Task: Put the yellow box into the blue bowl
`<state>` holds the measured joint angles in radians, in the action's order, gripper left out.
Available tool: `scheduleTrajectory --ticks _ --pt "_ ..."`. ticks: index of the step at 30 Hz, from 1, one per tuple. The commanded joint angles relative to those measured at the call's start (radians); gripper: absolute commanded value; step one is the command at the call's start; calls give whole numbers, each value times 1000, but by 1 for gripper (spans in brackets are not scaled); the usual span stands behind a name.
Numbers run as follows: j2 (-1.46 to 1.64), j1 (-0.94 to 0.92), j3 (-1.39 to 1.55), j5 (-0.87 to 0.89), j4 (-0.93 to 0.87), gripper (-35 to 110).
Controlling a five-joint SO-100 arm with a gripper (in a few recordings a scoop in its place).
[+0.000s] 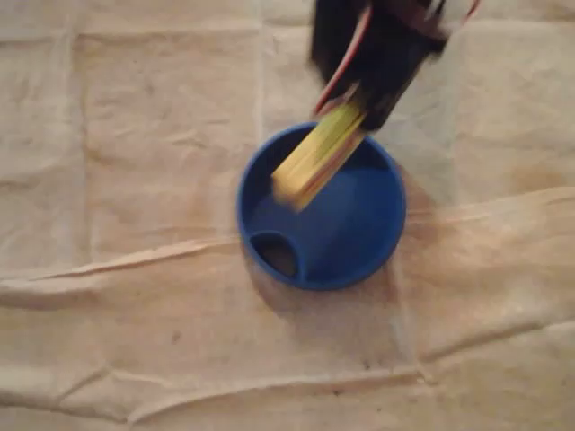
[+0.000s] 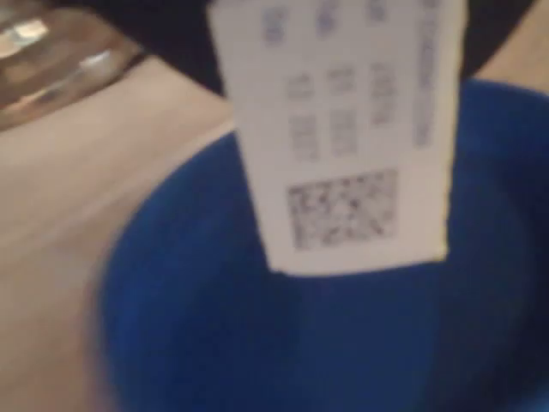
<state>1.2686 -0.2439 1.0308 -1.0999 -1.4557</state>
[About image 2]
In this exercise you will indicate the yellow and white packet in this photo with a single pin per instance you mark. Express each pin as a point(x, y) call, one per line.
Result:
point(343, 129)

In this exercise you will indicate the blue bowl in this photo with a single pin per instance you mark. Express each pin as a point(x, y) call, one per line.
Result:
point(257, 343)

